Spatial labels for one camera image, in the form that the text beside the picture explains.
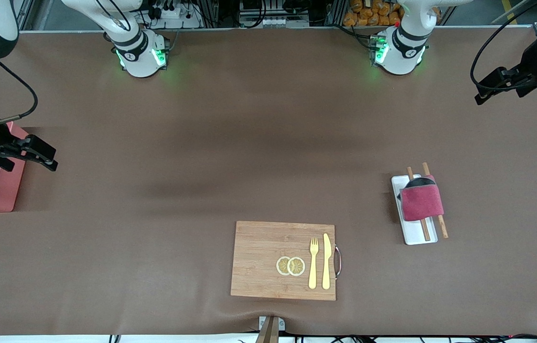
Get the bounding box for dark red cloth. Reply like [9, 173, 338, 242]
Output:
[399, 175, 445, 222]

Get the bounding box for brown wooden chopstick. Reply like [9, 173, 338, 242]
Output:
[407, 167, 431, 241]
[423, 162, 449, 239]

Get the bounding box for pile of orange items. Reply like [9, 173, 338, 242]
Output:
[343, 0, 403, 27]

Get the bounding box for white rectangular tray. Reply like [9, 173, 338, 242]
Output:
[391, 174, 438, 245]

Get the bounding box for white power strip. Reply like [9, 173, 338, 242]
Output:
[147, 0, 202, 29]

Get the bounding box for golden knife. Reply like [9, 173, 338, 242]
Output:
[322, 233, 332, 290]

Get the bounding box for wooden cutting board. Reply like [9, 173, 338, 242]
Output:
[231, 221, 343, 301]

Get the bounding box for golden fork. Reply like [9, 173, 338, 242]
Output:
[309, 238, 319, 290]

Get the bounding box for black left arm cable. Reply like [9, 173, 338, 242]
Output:
[470, 0, 537, 92]

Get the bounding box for metal bracket with wooden strut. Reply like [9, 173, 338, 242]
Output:
[255, 316, 286, 343]

